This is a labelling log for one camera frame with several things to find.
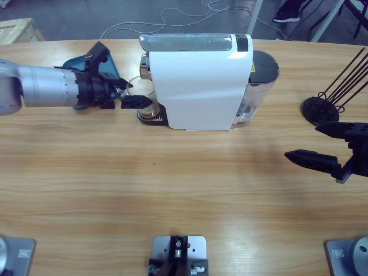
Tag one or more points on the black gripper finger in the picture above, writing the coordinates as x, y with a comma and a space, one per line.
313, 162
342, 130
126, 84
136, 102

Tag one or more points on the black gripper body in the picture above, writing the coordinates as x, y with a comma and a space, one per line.
358, 158
95, 90

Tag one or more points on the clear drinking glass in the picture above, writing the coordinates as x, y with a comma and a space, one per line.
148, 112

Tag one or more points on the silver coffee machine lever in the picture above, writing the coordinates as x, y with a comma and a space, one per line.
187, 42

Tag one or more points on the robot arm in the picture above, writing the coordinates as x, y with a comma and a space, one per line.
362, 254
37, 86

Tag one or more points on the white capsule coffee machine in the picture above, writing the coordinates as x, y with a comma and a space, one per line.
195, 86

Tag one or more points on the black drip tray metal grille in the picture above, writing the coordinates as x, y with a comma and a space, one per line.
161, 120

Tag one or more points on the teal plastic tray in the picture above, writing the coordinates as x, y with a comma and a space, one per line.
72, 63

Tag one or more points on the clear water tank black lid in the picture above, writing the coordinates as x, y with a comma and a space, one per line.
263, 69

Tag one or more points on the wooden crate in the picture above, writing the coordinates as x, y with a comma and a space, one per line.
14, 28

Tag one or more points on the black sneaker white sole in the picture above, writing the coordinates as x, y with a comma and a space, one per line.
286, 17

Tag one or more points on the person leg black trousers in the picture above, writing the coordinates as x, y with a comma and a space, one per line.
296, 5

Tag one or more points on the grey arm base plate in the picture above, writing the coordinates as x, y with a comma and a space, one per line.
339, 258
20, 258

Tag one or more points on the black metal chair frame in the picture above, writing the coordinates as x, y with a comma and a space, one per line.
359, 20

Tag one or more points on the white metal table frame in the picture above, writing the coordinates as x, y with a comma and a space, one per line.
256, 17

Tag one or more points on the grey camera mount plate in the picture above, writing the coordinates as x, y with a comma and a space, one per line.
198, 247

